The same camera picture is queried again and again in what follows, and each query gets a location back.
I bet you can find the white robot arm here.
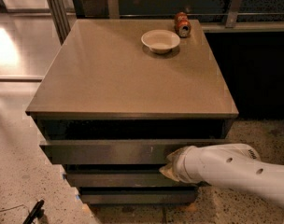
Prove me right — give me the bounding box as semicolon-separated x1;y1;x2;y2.
160;144;284;207

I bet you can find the white bowl on cabinet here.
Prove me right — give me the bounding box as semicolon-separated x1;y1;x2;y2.
141;30;180;54

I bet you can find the grey bottom drawer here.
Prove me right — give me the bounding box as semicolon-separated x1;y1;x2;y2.
79;187;197;205

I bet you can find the black object on floor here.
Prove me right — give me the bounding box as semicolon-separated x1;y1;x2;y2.
22;200;45;224

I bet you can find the grey drawer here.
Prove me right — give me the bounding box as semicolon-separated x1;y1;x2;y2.
79;187;197;205
40;139;227;165
65;170;178;188

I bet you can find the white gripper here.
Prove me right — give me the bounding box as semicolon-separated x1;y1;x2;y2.
159;146;198;183

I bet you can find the metal railing frame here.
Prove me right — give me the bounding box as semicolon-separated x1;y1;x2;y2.
47;0;284;40

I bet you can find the grey middle drawer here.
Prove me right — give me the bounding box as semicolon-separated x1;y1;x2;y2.
65;170;178;188

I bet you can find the red soda can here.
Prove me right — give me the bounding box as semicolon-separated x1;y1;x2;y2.
174;12;191;37

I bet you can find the grey top drawer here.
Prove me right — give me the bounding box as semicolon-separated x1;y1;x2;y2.
40;139;227;165

